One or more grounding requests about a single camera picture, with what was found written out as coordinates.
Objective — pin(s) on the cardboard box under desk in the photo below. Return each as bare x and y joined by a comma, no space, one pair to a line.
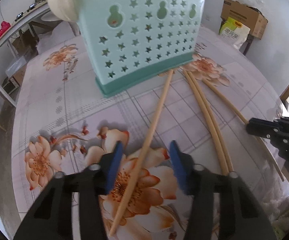
19,75

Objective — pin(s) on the grey flat box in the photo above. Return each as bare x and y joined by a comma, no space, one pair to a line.
16,65

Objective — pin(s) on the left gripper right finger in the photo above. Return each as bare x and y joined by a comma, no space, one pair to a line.
225,197

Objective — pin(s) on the mint green utensil holder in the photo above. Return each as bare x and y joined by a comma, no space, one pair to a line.
130,41

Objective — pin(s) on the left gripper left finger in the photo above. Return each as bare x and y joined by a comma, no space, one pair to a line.
50,216

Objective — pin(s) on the cardboard box at right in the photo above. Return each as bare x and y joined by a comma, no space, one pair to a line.
248,16

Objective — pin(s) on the floral tablecloth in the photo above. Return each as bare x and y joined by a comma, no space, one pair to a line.
60,102

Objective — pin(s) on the yellow white rice bag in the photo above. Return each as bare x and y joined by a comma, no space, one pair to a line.
234,32

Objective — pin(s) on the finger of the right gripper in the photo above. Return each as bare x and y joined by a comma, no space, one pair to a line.
277,131

